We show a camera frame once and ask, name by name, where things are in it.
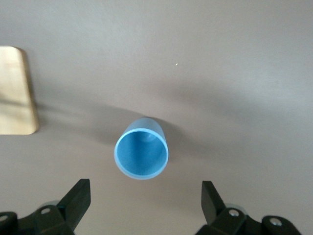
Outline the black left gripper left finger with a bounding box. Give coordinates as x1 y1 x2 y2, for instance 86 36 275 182
0 178 91 235

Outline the brown table cloth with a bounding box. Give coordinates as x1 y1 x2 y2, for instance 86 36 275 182
0 0 313 235

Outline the wooden mug tree stand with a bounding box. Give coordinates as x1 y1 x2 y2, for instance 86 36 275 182
0 46 40 136

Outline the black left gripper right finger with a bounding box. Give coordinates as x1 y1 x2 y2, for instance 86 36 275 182
197 180 302 235

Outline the light blue plastic cup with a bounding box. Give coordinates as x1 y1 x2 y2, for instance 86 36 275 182
113 117 170 181

